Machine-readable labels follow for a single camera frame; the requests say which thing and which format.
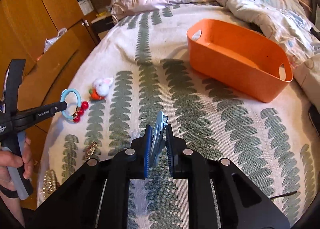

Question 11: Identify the red berry hair clip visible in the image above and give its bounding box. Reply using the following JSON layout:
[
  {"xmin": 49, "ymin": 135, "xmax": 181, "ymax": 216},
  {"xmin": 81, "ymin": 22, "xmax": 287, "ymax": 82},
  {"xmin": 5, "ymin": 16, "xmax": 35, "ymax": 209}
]
[{"xmin": 72, "ymin": 101, "xmax": 89, "ymax": 123}]

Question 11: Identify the person's left hand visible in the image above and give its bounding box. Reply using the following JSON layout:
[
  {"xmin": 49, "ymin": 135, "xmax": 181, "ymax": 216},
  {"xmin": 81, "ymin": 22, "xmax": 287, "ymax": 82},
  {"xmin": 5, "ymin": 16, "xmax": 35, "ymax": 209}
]
[{"xmin": 0, "ymin": 137, "xmax": 34, "ymax": 191}]

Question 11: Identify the orange plastic basket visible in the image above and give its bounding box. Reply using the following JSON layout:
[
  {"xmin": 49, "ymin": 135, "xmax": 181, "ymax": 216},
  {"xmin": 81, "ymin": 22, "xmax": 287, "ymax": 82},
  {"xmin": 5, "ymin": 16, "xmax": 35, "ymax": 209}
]
[{"xmin": 187, "ymin": 19, "xmax": 293, "ymax": 103}]

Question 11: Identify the floral duvet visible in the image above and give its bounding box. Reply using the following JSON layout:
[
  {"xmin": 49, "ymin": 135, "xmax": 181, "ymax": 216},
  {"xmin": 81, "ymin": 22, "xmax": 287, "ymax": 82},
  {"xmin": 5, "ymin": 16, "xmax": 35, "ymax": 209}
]
[{"xmin": 216, "ymin": 0, "xmax": 319, "ymax": 107}]

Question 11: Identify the person's left forearm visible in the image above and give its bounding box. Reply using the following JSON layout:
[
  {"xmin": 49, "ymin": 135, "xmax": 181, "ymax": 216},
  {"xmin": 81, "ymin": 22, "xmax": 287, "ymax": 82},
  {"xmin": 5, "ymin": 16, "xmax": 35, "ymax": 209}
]
[{"xmin": 1, "ymin": 192, "xmax": 25, "ymax": 227}]

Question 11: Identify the blue metal hair clip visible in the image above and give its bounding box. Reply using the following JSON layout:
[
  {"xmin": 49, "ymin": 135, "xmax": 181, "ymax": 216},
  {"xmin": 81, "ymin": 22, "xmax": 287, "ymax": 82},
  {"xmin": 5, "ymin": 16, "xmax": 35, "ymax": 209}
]
[{"xmin": 150, "ymin": 111, "xmax": 168, "ymax": 167}]

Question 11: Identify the light blue bracelet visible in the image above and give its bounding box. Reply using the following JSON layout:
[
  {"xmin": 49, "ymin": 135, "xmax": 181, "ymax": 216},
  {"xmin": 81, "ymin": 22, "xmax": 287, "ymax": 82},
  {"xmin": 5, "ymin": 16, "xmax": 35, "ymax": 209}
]
[{"xmin": 60, "ymin": 88, "xmax": 81, "ymax": 121}]

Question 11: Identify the patterned bedspread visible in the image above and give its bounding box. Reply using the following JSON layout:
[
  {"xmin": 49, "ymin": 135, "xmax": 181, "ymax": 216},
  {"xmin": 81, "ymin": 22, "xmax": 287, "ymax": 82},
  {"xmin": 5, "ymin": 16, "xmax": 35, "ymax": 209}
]
[{"xmin": 37, "ymin": 4, "xmax": 319, "ymax": 224}]

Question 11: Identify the plastic bag in drawer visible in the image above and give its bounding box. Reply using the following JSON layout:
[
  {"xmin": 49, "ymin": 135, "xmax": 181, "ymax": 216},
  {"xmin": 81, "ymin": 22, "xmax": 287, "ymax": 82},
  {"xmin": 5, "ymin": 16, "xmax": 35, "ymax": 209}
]
[{"xmin": 43, "ymin": 28, "xmax": 67, "ymax": 53}]

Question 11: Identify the white bunny carrot hair clip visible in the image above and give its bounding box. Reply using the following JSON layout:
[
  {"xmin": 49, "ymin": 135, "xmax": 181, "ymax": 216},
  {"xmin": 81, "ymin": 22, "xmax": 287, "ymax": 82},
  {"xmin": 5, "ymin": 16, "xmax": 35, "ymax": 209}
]
[{"xmin": 89, "ymin": 78, "xmax": 114, "ymax": 100}]

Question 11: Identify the gold rhinestone hair clip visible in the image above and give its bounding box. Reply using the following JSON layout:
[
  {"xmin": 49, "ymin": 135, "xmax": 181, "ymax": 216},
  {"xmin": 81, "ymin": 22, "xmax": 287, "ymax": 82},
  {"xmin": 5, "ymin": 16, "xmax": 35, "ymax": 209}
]
[{"xmin": 83, "ymin": 142, "xmax": 98, "ymax": 161}]

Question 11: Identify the nightstand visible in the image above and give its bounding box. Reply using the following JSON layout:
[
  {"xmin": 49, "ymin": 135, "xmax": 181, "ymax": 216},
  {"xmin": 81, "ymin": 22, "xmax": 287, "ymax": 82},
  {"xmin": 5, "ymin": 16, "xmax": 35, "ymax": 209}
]
[{"xmin": 91, "ymin": 12, "xmax": 114, "ymax": 40}]

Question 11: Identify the wooden wardrobe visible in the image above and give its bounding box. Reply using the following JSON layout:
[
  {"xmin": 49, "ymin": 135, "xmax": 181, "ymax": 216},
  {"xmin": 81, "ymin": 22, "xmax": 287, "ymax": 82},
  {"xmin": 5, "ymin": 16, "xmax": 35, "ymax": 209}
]
[{"xmin": 0, "ymin": 0, "xmax": 111, "ymax": 210}]

